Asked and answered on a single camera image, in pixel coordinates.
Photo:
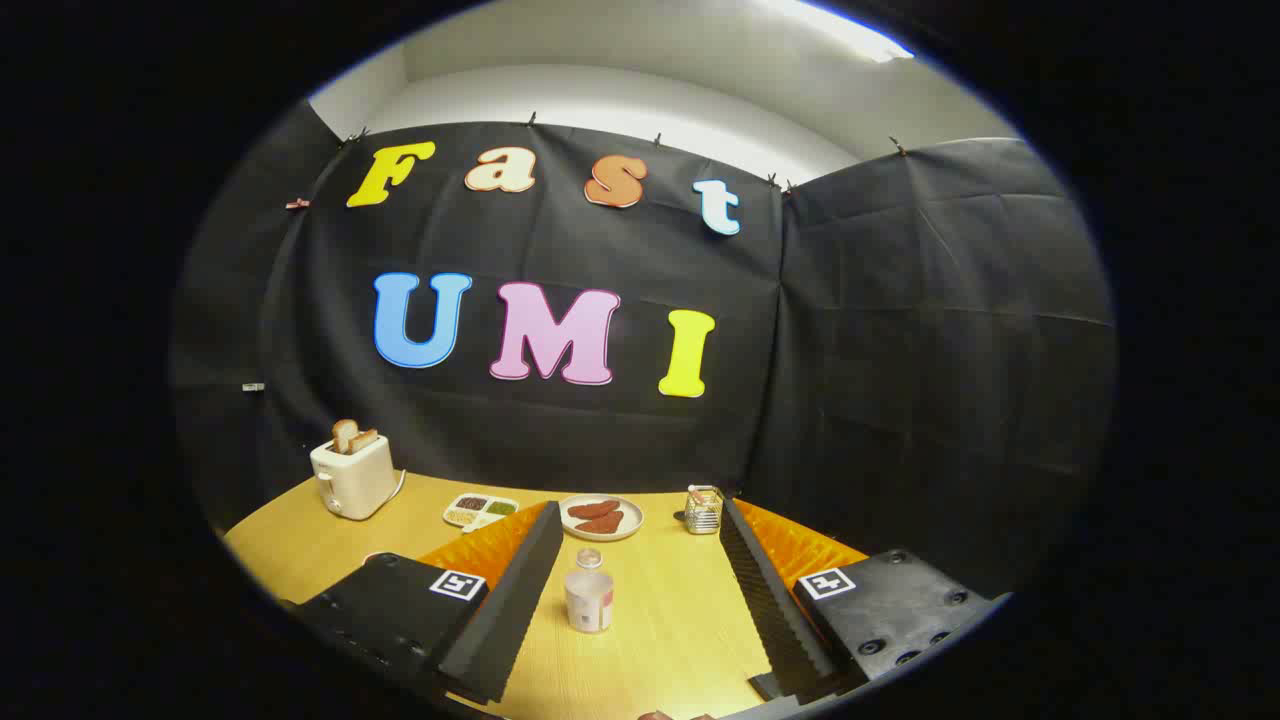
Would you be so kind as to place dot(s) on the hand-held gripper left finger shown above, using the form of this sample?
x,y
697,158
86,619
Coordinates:
x,y
520,600

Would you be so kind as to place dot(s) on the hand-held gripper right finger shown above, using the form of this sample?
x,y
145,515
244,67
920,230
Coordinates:
x,y
765,610

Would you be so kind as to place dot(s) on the clear plastic juice bottle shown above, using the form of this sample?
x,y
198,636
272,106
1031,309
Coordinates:
x,y
588,600

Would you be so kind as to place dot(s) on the white divided dish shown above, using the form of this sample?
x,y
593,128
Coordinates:
x,y
480,512

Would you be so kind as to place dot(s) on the wooden table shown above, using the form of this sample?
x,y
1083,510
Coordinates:
x,y
660,620

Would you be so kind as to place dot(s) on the brown meat piece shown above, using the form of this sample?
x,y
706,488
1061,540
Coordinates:
x,y
603,523
593,508

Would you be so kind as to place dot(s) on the round white plate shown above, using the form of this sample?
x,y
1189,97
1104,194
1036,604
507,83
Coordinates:
x,y
632,520

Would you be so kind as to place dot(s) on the cream toaster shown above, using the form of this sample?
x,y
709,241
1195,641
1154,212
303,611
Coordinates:
x,y
355,480

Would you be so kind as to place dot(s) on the toast slice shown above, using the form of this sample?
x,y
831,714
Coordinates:
x,y
344,435
364,438

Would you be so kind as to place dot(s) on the black backdrop cloth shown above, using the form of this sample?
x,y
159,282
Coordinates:
x,y
850,400

